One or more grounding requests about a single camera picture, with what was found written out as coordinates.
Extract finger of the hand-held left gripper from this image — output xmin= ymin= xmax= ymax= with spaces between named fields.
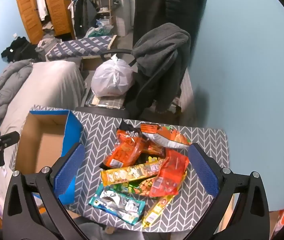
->
xmin=0 ymin=131 xmax=20 ymax=154

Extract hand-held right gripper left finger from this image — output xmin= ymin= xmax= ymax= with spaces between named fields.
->
xmin=2 ymin=142 xmax=92 ymax=240

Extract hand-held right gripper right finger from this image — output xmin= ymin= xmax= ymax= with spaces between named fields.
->
xmin=181 ymin=142 xmax=271 ymax=240

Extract blue cardboard box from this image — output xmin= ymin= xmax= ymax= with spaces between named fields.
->
xmin=14 ymin=109 xmax=85 ymax=204

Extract plain yellow long packet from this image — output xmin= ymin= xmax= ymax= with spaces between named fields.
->
xmin=141 ymin=172 xmax=187 ymax=228

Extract green snack packet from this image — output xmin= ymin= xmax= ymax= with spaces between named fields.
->
xmin=106 ymin=176 xmax=162 ymax=200

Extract orange translucent snack packet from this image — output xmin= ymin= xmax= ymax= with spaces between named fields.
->
xmin=149 ymin=149 xmax=189 ymax=197

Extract grey duvet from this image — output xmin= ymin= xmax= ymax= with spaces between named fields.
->
xmin=0 ymin=59 xmax=35 ymax=205

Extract orange white snack packet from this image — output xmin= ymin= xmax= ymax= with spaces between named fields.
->
xmin=140 ymin=122 xmax=192 ymax=148

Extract grey chevron tablecloth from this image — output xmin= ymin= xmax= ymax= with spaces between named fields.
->
xmin=8 ymin=104 xmax=230 ymax=233

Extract dark red snack packet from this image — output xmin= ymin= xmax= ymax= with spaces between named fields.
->
xmin=142 ymin=140 xmax=169 ymax=158

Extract yellow pictured long packet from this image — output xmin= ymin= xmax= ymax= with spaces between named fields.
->
xmin=100 ymin=158 xmax=169 ymax=187

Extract teal silver snack packet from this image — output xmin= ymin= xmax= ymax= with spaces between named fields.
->
xmin=88 ymin=183 xmax=147 ymax=225

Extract orange stick snack packet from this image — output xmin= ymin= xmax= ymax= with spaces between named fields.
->
xmin=103 ymin=129 xmax=150 ymax=170

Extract bed with grey sheet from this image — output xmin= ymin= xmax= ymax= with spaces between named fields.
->
xmin=0 ymin=60 xmax=86 ymax=200

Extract plaid seat cushion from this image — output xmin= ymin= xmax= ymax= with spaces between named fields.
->
xmin=86 ymin=90 xmax=126 ymax=110

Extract black clothes pile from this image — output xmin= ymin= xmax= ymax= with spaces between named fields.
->
xmin=1 ymin=36 xmax=39 ymax=63

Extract grey hoodie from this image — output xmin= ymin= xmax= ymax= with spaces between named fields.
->
xmin=36 ymin=39 xmax=57 ymax=54

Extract black office chair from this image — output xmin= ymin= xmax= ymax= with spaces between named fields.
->
xmin=74 ymin=50 xmax=182 ymax=119

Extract patterned folding mattress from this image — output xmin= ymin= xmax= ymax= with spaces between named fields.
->
xmin=46 ymin=35 xmax=117 ymax=62

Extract grey fleece jacket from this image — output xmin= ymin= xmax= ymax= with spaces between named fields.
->
xmin=126 ymin=22 xmax=192 ymax=114

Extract white hanging shirt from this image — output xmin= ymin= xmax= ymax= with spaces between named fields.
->
xmin=36 ymin=0 xmax=48 ymax=22

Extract wooden louvred wardrobe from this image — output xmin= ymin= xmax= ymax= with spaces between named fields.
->
xmin=15 ymin=0 xmax=75 ymax=45

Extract blue white plastic bag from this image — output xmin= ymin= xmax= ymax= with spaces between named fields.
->
xmin=86 ymin=20 xmax=114 ymax=37

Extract dark hanging coats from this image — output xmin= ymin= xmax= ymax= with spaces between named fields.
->
xmin=73 ymin=0 xmax=97 ymax=37

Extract black hanging garment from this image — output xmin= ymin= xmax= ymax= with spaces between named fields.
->
xmin=133 ymin=0 xmax=205 ymax=55

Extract metal shelf rack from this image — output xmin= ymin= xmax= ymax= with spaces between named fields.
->
xmin=92 ymin=0 xmax=115 ymax=30

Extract white cabinet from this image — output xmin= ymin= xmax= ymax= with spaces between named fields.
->
xmin=118 ymin=0 xmax=135 ymax=37

